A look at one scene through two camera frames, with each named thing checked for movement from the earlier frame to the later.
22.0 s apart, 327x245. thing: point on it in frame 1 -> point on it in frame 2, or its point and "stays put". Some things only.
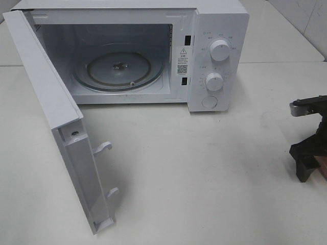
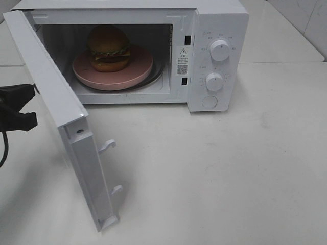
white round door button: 209,101 stays put
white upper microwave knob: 219,50 stays put
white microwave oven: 193,52 stays put
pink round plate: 322,160 -> 140,63
